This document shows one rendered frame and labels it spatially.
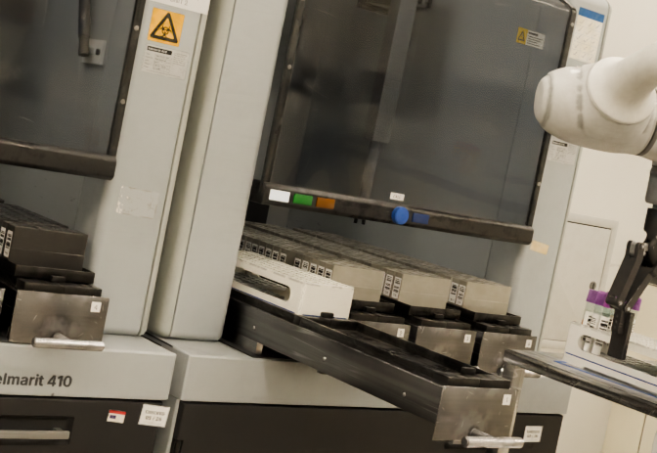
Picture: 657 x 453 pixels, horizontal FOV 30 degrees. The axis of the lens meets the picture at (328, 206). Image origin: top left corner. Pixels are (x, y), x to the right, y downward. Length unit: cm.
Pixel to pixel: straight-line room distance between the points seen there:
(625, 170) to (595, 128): 248
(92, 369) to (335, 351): 34
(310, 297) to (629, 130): 52
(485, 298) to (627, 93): 67
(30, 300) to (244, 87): 47
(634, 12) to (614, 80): 247
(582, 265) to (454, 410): 258
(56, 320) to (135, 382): 16
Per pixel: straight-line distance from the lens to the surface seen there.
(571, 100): 173
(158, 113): 181
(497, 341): 218
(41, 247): 174
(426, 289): 215
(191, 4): 182
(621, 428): 439
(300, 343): 179
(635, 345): 182
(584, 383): 180
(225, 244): 190
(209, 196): 187
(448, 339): 210
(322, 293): 184
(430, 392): 157
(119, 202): 180
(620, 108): 172
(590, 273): 417
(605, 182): 415
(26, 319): 168
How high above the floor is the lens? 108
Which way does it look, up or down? 3 degrees down
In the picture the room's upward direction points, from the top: 11 degrees clockwise
